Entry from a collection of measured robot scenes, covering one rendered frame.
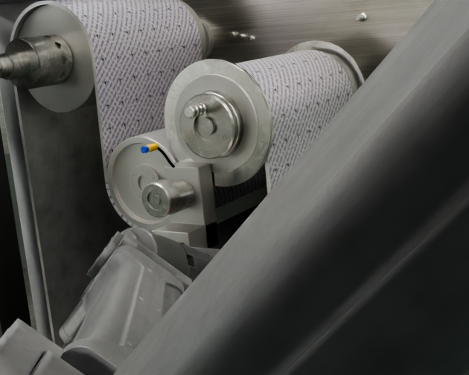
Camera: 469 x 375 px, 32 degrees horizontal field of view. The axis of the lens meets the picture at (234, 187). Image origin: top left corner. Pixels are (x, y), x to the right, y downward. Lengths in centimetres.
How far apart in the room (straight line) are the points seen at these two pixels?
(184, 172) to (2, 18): 38
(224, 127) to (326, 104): 18
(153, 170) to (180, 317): 87
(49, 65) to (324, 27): 42
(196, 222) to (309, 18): 42
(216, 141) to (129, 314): 51
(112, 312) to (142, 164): 61
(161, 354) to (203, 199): 80
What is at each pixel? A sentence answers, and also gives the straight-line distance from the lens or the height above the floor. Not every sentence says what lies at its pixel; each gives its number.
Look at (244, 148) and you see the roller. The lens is 93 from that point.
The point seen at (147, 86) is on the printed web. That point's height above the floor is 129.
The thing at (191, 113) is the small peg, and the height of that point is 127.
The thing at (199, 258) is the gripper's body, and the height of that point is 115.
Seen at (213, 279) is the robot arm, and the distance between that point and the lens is 15.
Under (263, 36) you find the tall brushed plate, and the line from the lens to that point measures 129.
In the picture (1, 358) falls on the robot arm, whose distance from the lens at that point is 30.
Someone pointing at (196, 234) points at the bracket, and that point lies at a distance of 94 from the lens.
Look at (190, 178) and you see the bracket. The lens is 95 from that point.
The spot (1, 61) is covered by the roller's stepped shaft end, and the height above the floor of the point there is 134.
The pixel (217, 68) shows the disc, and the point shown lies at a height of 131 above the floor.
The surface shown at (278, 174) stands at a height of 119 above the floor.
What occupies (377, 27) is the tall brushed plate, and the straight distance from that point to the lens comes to 121.
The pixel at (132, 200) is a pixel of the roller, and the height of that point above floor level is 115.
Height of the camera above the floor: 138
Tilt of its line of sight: 12 degrees down
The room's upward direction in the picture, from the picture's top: 6 degrees counter-clockwise
